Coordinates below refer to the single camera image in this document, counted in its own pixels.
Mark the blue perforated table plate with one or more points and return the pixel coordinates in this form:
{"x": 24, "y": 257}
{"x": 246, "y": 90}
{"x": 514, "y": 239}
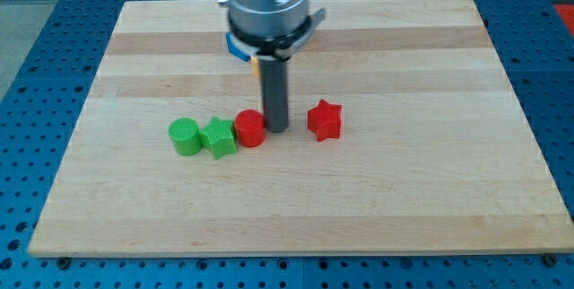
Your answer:
{"x": 39, "y": 111}

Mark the green star block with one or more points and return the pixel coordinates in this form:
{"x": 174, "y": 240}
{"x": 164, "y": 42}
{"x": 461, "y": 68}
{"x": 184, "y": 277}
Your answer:
{"x": 219, "y": 137}

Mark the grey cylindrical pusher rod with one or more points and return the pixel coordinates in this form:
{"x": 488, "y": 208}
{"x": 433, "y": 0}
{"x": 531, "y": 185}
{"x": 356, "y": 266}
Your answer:
{"x": 274, "y": 91}

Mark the green cylinder block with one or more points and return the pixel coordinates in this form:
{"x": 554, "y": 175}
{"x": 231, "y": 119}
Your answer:
{"x": 184, "y": 135}

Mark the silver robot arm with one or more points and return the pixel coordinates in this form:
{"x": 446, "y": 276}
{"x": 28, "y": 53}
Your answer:
{"x": 276, "y": 29}

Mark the red cylinder block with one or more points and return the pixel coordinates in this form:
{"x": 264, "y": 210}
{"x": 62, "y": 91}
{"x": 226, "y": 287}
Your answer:
{"x": 250, "y": 127}

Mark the wooden board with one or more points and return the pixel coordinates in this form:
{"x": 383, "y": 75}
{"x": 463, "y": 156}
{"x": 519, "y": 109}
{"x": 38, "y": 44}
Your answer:
{"x": 435, "y": 155}

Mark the red star block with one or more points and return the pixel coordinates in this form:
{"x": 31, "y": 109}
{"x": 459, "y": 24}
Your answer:
{"x": 325, "y": 120}

